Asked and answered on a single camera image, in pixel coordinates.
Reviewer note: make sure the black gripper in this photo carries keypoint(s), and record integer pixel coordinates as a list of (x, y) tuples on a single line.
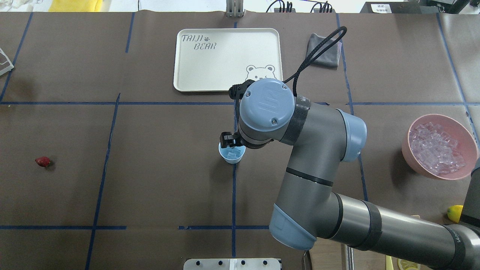
[(227, 140)]

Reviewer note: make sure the red strawberry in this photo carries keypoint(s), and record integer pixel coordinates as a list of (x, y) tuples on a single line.
[(43, 161)]

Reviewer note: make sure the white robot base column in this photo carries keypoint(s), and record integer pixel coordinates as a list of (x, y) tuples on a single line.
[(233, 264)]

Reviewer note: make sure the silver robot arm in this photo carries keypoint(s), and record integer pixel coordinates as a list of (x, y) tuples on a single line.
[(306, 207)]

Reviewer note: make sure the light blue plastic cup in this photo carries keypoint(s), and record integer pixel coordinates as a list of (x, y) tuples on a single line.
[(222, 152)]

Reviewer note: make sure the pile of clear ice cubes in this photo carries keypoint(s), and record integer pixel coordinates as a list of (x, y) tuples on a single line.
[(435, 149)]

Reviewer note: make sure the cream bear serving tray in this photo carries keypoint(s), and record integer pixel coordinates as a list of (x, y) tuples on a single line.
[(213, 59)]

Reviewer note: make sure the black power strip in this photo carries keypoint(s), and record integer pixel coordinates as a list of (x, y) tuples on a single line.
[(406, 7)]

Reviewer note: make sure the pink bowl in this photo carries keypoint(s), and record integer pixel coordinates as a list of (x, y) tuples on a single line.
[(466, 146)]

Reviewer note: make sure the yellow cloth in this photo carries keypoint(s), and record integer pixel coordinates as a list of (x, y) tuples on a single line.
[(75, 6)]

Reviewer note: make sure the lemon slices row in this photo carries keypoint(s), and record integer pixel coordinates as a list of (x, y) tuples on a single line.
[(407, 265)]

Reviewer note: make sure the yellow lemon right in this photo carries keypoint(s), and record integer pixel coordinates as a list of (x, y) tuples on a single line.
[(454, 213)]

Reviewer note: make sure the white crumpled paper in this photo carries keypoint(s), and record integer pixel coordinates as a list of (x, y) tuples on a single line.
[(25, 5)]

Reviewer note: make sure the aluminium frame post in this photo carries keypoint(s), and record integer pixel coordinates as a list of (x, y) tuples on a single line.
[(235, 8)]

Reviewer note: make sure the white wire cup rack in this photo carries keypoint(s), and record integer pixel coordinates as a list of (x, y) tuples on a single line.
[(6, 64)]

